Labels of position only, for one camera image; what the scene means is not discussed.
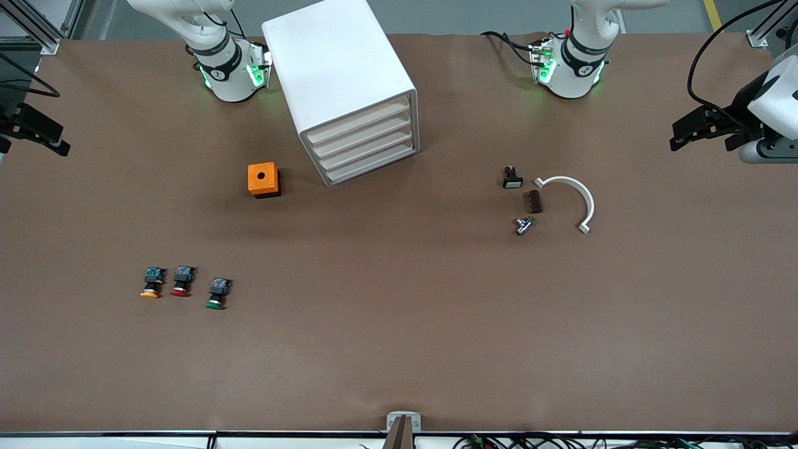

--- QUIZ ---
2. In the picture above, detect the black cable bundle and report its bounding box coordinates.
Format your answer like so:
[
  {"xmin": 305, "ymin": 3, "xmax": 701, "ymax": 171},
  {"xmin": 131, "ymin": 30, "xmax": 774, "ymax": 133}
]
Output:
[{"xmin": 455, "ymin": 433, "xmax": 798, "ymax": 449}]

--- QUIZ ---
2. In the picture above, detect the brown table mat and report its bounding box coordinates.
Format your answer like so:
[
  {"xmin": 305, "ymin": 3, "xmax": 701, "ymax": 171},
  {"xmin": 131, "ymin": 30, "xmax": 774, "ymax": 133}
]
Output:
[{"xmin": 0, "ymin": 31, "xmax": 798, "ymax": 434}]

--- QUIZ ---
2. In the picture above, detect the yellow mushroom push button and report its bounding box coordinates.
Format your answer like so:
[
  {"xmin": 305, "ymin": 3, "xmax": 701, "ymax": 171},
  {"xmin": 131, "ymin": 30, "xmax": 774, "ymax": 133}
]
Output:
[{"xmin": 140, "ymin": 267, "xmax": 167, "ymax": 299}]

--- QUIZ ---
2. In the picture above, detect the green mushroom push button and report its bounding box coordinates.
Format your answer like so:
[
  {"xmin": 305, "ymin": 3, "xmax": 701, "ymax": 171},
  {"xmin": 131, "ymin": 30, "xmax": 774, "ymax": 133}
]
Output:
[{"xmin": 206, "ymin": 278, "xmax": 232, "ymax": 310}]

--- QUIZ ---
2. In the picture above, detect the orange box with hole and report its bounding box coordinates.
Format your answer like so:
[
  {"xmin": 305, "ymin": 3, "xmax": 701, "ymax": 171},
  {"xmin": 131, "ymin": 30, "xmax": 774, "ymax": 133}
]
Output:
[{"xmin": 248, "ymin": 162, "xmax": 281, "ymax": 199}]

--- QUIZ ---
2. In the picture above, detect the black arm base cable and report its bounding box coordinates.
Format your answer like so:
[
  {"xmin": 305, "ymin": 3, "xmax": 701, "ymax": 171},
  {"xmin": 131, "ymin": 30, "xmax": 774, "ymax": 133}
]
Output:
[{"xmin": 480, "ymin": 30, "xmax": 540, "ymax": 66}]

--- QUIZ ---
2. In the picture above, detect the white drawer cabinet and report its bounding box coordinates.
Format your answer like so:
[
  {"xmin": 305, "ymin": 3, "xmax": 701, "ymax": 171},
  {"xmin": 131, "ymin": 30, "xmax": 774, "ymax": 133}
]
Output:
[{"xmin": 262, "ymin": 0, "xmax": 420, "ymax": 188}]

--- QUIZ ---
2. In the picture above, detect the white curved plastic bracket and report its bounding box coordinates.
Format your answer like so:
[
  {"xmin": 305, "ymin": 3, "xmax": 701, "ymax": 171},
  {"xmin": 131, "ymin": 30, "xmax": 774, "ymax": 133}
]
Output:
[{"xmin": 534, "ymin": 176, "xmax": 595, "ymax": 234}]

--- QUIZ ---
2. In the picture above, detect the red mushroom push button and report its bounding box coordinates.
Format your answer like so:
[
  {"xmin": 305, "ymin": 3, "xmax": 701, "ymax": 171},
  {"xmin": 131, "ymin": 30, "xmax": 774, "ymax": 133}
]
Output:
[{"xmin": 171, "ymin": 265, "xmax": 196, "ymax": 297}]

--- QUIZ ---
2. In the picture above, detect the aluminium frame post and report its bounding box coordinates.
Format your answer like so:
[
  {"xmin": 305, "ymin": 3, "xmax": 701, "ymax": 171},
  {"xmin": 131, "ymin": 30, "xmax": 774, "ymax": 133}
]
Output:
[
  {"xmin": 0, "ymin": 0, "xmax": 85, "ymax": 56},
  {"xmin": 746, "ymin": 0, "xmax": 798, "ymax": 49}
]

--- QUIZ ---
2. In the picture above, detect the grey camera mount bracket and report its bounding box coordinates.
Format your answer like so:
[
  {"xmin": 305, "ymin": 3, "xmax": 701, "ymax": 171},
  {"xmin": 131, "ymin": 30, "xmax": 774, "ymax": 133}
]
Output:
[{"xmin": 383, "ymin": 412, "xmax": 422, "ymax": 449}]

